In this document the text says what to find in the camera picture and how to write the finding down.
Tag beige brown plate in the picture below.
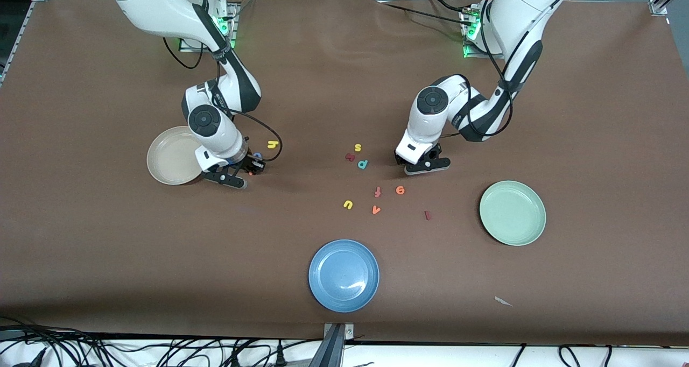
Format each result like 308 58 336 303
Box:
146 126 205 186

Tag light green plate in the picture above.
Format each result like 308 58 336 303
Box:
479 180 547 246

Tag brown table cover sheet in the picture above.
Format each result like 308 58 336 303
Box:
0 0 689 346

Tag blue plate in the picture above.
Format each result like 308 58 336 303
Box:
308 239 380 313

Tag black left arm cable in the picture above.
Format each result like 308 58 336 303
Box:
439 0 533 142

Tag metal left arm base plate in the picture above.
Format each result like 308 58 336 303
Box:
462 6 507 60

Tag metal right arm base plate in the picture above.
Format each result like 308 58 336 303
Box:
179 1 238 53

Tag black cable on table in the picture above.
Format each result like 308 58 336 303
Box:
377 0 474 29

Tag grey metal camera mount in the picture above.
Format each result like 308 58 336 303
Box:
310 322 356 367

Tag looped black floor cable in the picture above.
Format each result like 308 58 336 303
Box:
557 344 613 367

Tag tangled black floor cables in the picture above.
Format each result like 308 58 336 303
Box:
0 316 302 367

